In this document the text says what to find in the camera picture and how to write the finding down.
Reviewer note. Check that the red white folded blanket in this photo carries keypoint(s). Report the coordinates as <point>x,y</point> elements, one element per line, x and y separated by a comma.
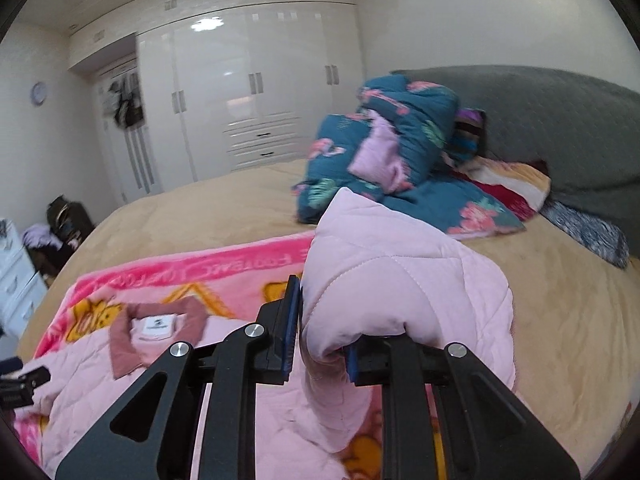
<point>522,188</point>

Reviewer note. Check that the pink quilted jacket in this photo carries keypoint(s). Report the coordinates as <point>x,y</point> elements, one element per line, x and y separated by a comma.
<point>368,271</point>

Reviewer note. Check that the lilac clothes pile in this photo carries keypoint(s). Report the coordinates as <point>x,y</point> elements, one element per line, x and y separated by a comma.
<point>39,235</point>

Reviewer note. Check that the white door with hanging bags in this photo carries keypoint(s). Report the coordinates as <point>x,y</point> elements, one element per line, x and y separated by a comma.
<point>124,133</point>

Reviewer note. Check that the white glossy wardrobe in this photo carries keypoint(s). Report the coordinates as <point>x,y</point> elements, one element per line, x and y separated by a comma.
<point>229,84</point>

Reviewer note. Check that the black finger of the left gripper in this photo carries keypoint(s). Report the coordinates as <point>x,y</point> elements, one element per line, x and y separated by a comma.
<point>18,392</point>

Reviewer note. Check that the black white patterned pillow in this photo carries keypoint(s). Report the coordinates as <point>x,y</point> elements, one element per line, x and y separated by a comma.
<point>602,238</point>

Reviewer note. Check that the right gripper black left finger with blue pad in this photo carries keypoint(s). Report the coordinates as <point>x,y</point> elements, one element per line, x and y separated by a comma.
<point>192,413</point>

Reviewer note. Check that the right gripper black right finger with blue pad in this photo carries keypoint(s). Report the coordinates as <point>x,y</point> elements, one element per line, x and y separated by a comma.
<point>448,399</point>

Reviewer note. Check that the dark bag on floor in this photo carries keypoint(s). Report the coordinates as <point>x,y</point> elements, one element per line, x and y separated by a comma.
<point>69,221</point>

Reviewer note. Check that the round wall clock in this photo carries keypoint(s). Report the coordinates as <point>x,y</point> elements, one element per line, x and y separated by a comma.
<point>38,93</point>

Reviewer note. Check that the teal floral quilt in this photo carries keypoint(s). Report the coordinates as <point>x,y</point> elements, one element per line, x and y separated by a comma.
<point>393,151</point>

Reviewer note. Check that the grey upholstered headboard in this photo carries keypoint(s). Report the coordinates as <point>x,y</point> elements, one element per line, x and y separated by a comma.
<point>585,129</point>

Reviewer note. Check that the white drawer dresser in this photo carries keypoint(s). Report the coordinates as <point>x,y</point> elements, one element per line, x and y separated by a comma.
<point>22,288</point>

